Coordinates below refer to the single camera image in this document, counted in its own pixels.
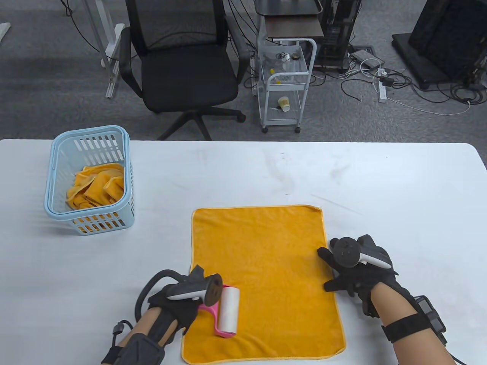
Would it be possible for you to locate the black computer tower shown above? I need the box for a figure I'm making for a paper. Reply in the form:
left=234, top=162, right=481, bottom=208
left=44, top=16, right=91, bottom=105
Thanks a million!
left=315, top=0, right=362, bottom=73

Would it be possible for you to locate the small dark side table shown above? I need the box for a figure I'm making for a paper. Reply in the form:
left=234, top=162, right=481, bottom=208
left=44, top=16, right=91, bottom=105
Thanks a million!
left=254, top=0, right=325, bottom=39

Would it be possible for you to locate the person's left hand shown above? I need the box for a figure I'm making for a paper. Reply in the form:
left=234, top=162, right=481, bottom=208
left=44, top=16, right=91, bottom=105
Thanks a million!
left=148, top=283, right=198, bottom=346

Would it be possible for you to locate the black hand controller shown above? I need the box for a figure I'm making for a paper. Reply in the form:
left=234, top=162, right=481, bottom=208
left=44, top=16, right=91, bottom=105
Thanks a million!
left=332, top=235, right=392, bottom=270
left=135, top=265, right=223, bottom=320

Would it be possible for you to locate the yellow square towel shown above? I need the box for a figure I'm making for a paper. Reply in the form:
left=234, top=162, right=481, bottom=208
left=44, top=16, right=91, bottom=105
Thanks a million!
left=66, top=163, right=125, bottom=209
left=181, top=205, right=347, bottom=363
left=74, top=173, right=125, bottom=233

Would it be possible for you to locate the black right wrist camera strap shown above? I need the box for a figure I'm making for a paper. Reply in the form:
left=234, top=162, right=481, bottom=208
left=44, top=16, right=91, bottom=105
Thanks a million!
left=382, top=296, right=447, bottom=344

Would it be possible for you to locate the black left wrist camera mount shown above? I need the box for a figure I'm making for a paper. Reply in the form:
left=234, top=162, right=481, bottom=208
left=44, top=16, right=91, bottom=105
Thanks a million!
left=101, top=334, right=166, bottom=365

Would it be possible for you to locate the light blue plastic basket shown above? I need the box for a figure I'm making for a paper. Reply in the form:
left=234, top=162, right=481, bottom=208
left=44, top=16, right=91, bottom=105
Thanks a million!
left=45, top=125, right=135, bottom=236

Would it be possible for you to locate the black left hand controller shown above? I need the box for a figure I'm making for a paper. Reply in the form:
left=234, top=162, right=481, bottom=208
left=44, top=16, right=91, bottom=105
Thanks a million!
left=135, top=265, right=223, bottom=320

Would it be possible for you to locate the black right hand controller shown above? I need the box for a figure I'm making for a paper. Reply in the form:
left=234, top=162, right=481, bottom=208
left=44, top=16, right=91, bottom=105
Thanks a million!
left=332, top=235, right=392, bottom=270

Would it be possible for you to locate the black mesh office chair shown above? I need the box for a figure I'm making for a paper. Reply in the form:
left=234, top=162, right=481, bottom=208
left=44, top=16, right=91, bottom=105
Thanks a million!
left=119, top=0, right=251, bottom=141

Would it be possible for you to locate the person's right hand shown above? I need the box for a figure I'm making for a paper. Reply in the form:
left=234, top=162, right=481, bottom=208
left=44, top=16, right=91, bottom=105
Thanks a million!
left=318, top=235, right=413, bottom=318

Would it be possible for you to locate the grey power adapter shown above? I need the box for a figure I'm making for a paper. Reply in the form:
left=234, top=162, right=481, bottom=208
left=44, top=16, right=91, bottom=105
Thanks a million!
left=349, top=49, right=384, bottom=70

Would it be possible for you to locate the white floor cable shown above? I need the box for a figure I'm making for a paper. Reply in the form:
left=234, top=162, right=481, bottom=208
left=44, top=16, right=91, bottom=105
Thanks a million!
left=386, top=97, right=472, bottom=116

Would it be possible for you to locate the black monitor stand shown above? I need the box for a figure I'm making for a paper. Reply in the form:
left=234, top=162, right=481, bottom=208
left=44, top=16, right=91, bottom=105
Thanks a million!
left=392, top=0, right=487, bottom=90

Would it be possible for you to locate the white rolling cart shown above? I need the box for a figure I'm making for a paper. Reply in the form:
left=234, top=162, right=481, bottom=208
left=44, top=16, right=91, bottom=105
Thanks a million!
left=257, top=37, right=317, bottom=133

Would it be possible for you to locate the white metal frame post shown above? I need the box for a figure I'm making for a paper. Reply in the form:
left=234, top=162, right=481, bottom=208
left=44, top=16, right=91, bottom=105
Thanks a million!
left=81, top=0, right=126, bottom=99

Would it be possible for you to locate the pink lint roller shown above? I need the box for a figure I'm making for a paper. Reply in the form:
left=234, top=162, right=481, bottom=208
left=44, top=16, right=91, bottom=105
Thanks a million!
left=198, top=284, right=241, bottom=339

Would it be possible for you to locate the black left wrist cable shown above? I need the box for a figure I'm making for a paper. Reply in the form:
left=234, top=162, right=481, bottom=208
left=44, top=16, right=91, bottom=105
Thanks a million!
left=111, top=321, right=134, bottom=346

